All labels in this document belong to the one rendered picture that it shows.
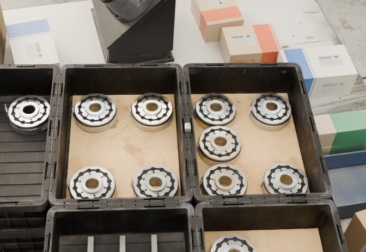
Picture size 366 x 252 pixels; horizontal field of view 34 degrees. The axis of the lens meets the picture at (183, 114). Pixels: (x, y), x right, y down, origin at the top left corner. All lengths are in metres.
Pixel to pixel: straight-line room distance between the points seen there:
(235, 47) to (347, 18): 1.49
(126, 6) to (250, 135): 0.49
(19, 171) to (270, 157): 0.59
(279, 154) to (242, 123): 0.13
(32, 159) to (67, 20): 0.64
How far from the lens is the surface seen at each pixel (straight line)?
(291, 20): 2.02
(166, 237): 1.33
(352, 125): 1.60
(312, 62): 1.77
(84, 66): 1.50
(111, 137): 1.47
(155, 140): 1.47
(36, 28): 1.82
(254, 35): 1.83
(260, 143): 1.49
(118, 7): 1.66
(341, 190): 1.62
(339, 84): 1.79
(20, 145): 1.49
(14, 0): 3.17
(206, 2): 1.92
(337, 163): 1.63
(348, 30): 3.14
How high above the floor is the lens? 2.01
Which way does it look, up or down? 51 degrees down
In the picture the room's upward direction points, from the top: 5 degrees clockwise
